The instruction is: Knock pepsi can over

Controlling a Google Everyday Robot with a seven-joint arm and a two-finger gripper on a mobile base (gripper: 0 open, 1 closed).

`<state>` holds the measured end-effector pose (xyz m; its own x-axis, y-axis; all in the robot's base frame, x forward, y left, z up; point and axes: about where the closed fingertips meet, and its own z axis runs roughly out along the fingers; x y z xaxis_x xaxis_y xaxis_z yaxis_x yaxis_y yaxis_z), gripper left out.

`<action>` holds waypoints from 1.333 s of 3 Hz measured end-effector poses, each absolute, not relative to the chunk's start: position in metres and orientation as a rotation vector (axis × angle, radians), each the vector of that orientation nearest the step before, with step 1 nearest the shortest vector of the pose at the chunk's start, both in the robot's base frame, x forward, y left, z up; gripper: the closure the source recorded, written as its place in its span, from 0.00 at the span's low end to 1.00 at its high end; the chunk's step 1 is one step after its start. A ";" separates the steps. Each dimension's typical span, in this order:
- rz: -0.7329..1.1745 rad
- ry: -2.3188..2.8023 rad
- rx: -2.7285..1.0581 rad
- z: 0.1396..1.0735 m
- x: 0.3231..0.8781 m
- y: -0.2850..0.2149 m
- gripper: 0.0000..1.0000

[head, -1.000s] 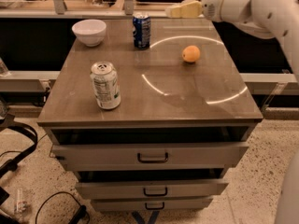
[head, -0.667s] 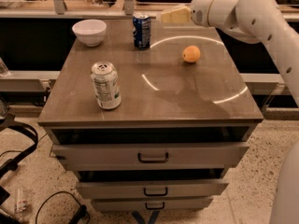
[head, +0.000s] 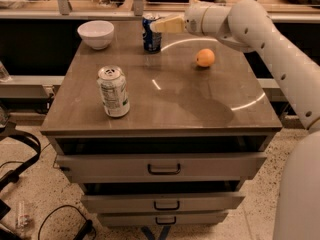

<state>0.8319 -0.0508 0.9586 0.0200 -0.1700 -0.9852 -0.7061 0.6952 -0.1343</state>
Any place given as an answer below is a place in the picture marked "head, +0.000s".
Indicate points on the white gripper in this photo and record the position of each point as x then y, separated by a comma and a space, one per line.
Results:
193, 20

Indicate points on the blue pepsi can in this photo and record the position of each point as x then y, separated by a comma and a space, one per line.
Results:
151, 40

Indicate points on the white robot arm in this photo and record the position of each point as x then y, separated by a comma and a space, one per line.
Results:
246, 26

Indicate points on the silver green soda can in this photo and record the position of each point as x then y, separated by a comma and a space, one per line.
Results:
113, 91

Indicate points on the orange fruit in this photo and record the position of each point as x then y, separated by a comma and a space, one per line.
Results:
205, 58

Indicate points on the white ceramic bowl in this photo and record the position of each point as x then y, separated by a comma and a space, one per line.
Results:
97, 34

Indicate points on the grey drawer cabinet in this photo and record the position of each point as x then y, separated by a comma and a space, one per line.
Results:
176, 107

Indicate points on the top grey drawer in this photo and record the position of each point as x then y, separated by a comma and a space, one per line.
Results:
143, 168

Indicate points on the grey drawer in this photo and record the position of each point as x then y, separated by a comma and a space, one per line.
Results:
149, 203
143, 168
161, 219

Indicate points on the middle grey drawer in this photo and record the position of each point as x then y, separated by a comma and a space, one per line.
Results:
149, 203

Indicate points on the bottom grey drawer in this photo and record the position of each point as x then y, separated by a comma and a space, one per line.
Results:
161, 219

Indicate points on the black chair base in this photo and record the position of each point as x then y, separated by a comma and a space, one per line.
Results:
18, 147

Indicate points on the clear plastic bottle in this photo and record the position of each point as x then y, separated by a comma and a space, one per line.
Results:
23, 218

